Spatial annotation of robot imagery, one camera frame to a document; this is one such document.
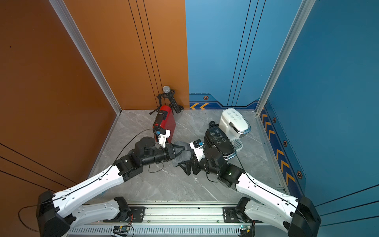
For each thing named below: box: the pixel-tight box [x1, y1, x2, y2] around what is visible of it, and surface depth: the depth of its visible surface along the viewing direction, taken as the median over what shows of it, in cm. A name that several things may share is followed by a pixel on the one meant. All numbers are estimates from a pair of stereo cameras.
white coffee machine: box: [218, 107, 252, 148], surface depth 86 cm
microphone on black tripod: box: [149, 85, 184, 116], surface depth 107 cm
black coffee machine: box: [203, 120, 237, 161], surface depth 77 cm
